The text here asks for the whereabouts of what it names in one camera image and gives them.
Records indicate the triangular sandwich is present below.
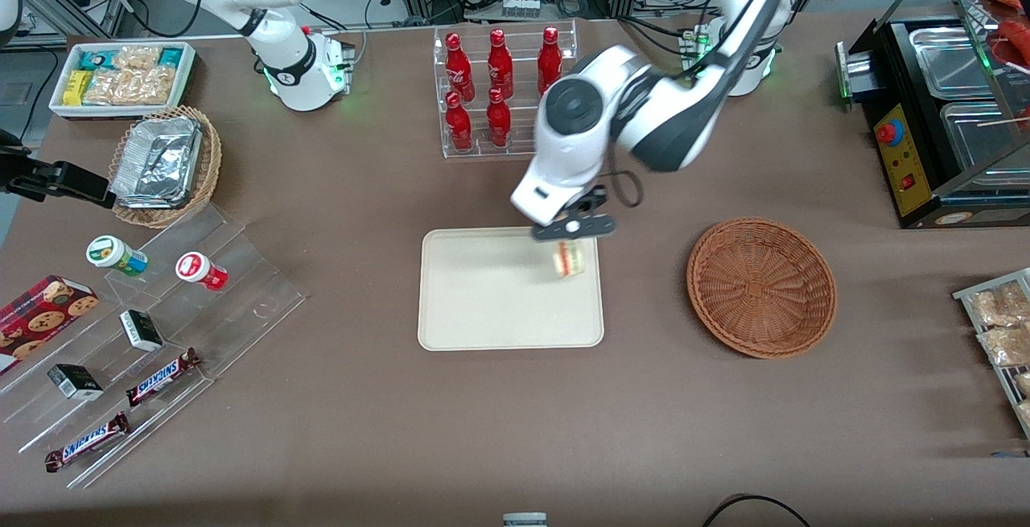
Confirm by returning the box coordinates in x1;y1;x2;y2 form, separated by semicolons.
551;239;588;278

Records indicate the beige plastic tray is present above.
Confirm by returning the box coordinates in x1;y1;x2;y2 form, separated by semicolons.
418;225;605;351

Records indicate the brown wicker basket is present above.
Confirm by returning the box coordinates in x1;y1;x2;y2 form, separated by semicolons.
686;216;838;360

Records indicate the light wicker basket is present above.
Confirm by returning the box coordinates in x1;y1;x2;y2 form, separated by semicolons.
109;105;223;229

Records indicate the tray of packaged snacks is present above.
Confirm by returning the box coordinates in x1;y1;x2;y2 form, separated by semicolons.
953;268;1030;439

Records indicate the clear acrylic bottle rack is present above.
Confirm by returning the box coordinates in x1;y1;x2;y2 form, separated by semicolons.
433;20;579;159

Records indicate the red cola bottle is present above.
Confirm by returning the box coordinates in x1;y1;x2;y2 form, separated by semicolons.
488;28;514;100
445;91;473;152
445;32;476;101
538;26;562;95
486;87;513;148

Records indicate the clear acrylic stepped shelf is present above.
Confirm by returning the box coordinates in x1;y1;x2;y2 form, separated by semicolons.
0;201;308;489

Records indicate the red lid snack cup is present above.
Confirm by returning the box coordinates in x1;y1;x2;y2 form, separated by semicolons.
175;252;229;292

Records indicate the black food warmer display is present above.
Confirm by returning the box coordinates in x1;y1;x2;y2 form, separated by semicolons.
835;0;1030;230

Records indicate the stack of foil trays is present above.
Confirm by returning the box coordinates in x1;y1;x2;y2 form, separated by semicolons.
110;115;204;209

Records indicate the clear bag of nuts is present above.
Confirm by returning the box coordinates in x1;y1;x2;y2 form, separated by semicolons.
84;68;130;105
125;66;177;105
113;46;163;72

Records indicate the Snickers chocolate bar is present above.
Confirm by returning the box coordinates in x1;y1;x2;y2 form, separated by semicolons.
44;411;131;473
126;348;202;407

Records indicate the small black carton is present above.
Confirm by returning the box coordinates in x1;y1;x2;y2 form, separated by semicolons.
119;309;164;352
47;363;105;401

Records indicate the steel warmer pan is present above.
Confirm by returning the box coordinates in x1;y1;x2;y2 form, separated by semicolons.
909;25;1000;101
938;101;1030;172

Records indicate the green lid snack cup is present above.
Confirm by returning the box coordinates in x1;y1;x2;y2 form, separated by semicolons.
86;235;149;277

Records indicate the clear bag of crackers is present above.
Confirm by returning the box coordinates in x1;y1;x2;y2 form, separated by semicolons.
969;281;1030;327
977;323;1030;368

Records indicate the white plastic snack bin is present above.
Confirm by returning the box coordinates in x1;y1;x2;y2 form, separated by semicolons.
48;41;197;121

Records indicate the red sausage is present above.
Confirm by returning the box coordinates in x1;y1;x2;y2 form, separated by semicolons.
998;19;1030;69

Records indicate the red cookie box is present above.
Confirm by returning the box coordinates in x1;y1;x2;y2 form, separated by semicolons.
0;274;100;375

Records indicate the black looped cable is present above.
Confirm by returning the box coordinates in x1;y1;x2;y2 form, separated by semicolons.
702;494;811;527

